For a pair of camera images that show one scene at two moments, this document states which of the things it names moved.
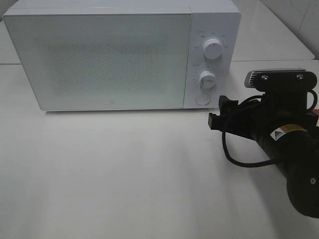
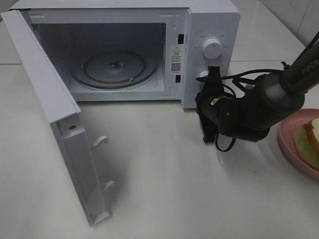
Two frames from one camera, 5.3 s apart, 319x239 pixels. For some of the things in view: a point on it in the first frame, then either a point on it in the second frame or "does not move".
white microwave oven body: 126,55 does not move
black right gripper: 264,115 to 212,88
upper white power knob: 212,49 does not move
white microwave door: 78,61 to 62,112
